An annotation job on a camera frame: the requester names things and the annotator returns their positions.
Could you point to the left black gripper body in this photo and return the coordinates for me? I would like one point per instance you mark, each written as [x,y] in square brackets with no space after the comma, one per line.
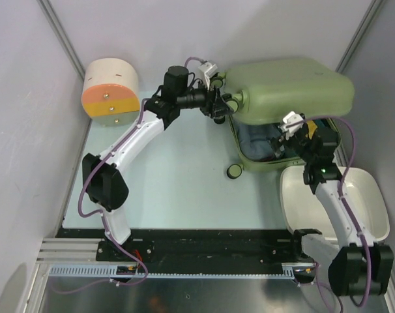
[206,105]

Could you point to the grey blue folded cloth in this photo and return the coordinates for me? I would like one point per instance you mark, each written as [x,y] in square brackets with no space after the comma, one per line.
[255,141]

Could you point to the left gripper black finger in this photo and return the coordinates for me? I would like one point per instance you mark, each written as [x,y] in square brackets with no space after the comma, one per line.
[216,84]
[220,110]

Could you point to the yellow folded cloth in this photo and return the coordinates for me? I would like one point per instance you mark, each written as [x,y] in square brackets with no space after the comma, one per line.
[312,127]

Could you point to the grey slotted cable duct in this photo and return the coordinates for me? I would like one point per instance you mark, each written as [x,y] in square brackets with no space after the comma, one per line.
[122,271]

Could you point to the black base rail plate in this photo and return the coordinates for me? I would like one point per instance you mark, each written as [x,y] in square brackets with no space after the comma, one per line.
[199,251]

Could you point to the round cream drawer cabinet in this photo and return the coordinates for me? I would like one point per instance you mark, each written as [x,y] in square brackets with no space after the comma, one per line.
[110,95]

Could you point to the white plastic tray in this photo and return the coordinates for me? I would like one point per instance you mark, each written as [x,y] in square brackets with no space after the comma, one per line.
[363,202]

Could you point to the light blue table mat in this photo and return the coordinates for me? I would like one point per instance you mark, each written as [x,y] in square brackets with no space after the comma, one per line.
[179,182]

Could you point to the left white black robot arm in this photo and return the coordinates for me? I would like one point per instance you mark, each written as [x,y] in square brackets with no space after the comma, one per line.
[103,180]

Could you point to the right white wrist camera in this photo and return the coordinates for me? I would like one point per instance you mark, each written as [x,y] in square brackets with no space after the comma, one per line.
[291,123]

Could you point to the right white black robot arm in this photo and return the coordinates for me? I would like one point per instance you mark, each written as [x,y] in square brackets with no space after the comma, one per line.
[357,264]

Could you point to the dark teal cloth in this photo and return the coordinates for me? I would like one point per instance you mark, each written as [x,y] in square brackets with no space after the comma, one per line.
[324,123]

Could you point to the green hard shell suitcase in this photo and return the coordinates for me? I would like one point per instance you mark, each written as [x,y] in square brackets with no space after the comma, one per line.
[265,92]

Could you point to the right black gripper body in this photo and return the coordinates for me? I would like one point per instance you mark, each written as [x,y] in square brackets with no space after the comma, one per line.
[298,143]

